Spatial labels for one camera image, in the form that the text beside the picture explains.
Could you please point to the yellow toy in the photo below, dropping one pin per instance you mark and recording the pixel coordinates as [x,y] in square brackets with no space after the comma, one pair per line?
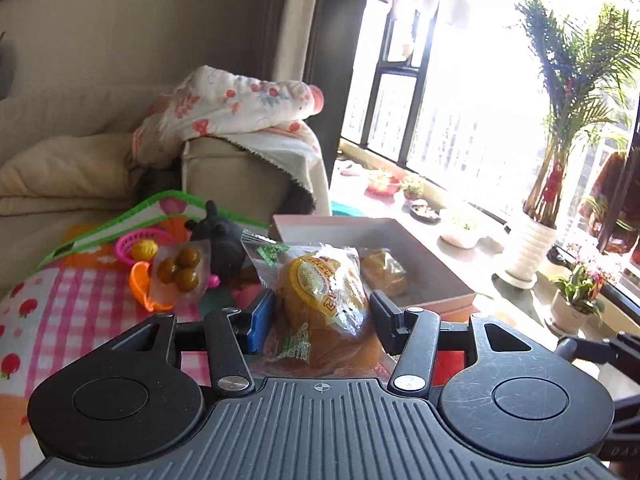
[144,250]

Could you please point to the pink small object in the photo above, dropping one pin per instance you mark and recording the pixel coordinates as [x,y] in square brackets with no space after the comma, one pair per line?
[350,169]

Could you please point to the black plush toy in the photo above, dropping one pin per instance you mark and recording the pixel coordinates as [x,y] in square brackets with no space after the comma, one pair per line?
[220,240]

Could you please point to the palm plant in white pot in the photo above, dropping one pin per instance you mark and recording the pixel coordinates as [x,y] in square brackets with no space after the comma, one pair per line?
[530,245]

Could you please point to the teal object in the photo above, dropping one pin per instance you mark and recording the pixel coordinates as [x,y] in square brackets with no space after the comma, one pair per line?
[345,209]

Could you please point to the pink cardboard box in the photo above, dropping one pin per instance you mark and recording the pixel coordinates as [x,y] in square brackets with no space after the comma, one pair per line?
[325,227]

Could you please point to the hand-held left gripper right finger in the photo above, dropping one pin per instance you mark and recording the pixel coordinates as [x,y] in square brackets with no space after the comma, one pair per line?
[386,322]

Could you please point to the grey curtain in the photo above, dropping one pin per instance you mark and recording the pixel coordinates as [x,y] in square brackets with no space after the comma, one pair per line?
[340,60]

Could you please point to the yellow cake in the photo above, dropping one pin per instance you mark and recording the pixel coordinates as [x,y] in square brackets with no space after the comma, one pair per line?
[382,272]
[320,300]

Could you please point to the white bowl planter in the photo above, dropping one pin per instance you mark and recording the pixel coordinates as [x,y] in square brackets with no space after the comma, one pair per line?
[460,235]

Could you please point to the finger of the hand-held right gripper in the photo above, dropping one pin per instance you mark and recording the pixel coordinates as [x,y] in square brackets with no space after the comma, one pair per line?
[585,350]

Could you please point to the orange toy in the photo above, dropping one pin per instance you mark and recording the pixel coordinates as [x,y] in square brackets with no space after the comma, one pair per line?
[140,280]

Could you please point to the white towel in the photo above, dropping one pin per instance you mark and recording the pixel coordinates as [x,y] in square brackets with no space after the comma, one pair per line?
[295,155]

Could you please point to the colourful play mat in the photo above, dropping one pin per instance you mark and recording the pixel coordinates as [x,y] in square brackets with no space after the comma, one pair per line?
[75,310]

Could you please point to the pink toy net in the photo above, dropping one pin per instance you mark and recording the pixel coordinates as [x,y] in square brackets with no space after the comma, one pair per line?
[125,249]

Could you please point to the flowering plant in white pot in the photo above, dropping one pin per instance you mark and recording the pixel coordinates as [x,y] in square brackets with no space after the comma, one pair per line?
[570,310]

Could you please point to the beige blanket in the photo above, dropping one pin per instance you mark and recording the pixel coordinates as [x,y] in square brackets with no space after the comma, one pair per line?
[60,175]

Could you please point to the beige sofa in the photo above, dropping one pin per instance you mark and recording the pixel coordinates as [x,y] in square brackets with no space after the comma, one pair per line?
[225,175]

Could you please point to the dark window frame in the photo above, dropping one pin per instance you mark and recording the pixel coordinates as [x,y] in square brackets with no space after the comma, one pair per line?
[420,67]

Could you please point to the floral white blanket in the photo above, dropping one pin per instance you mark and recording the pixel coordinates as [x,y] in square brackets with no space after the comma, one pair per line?
[225,100]

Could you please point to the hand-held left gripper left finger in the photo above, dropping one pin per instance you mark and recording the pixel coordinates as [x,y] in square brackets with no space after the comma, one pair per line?
[261,325]

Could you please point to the red bowl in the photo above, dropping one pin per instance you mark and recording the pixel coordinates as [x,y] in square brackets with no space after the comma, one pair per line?
[382,186]

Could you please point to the small green potted plant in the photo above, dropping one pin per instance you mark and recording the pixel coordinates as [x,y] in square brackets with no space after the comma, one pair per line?
[412,187]

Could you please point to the dark dish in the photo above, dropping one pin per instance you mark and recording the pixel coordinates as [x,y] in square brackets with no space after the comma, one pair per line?
[425,212]

